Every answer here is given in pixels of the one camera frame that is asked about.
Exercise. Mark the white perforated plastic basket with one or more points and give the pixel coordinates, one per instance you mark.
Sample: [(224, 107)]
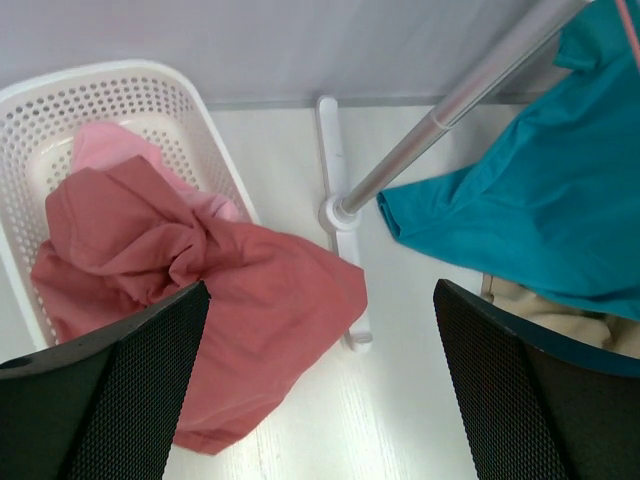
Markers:
[(39, 120)]

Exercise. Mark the beige t shirt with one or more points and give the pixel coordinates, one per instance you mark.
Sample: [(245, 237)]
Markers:
[(608, 332)]

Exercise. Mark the pink wire hanger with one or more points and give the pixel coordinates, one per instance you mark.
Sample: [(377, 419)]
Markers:
[(629, 29)]

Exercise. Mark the red t shirt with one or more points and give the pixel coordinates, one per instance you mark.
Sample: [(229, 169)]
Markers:
[(123, 239)]

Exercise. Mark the pink t shirt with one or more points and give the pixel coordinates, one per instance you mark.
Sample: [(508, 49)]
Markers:
[(103, 145)]

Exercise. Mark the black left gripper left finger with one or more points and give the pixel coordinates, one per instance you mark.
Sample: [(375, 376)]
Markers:
[(105, 405)]

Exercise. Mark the teal t shirt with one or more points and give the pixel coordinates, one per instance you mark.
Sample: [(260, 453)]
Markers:
[(553, 204)]

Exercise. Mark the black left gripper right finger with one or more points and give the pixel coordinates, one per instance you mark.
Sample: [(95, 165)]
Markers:
[(536, 404)]

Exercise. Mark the metal clothes rack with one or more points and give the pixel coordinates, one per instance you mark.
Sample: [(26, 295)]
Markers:
[(340, 214)]

